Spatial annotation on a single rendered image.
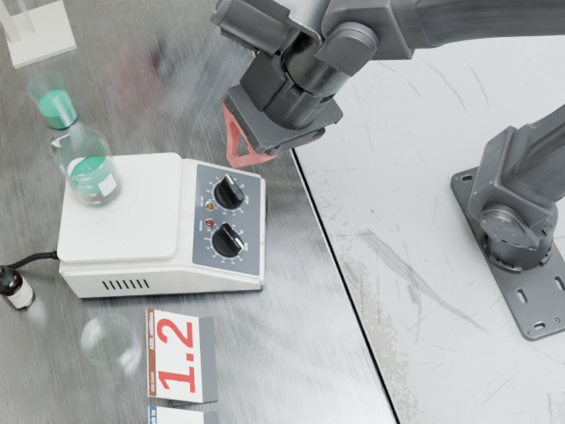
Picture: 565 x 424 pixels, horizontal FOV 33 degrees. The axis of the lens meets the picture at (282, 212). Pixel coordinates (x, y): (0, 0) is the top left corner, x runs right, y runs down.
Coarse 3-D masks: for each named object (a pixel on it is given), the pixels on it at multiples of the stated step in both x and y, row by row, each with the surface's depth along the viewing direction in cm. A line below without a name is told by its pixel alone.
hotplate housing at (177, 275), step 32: (192, 160) 99; (192, 192) 97; (192, 224) 95; (192, 256) 93; (96, 288) 96; (128, 288) 96; (160, 288) 96; (192, 288) 96; (224, 288) 96; (256, 288) 96
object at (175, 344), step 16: (160, 320) 94; (176, 320) 95; (192, 320) 96; (160, 336) 93; (176, 336) 94; (192, 336) 95; (160, 352) 92; (176, 352) 93; (192, 352) 94; (160, 368) 91; (176, 368) 92; (192, 368) 93; (160, 384) 90; (176, 384) 91; (192, 384) 92
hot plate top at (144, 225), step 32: (128, 160) 97; (160, 160) 97; (128, 192) 95; (160, 192) 95; (64, 224) 94; (96, 224) 94; (128, 224) 93; (160, 224) 93; (64, 256) 92; (96, 256) 92; (128, 256) 91; (160, 256) 91
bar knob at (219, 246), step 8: (224, 224) 94; (216, 232) 95; (224, 232) 94; (232, 232) 94; (216, 240) 95; (224, 240) 95; (232, 240) 94; (240, 240) 94; (216, 248) 94; (224, 248) 95; (232, 248) 94; (240, 248) 94; (224, 256) 95; (232, 256) 95
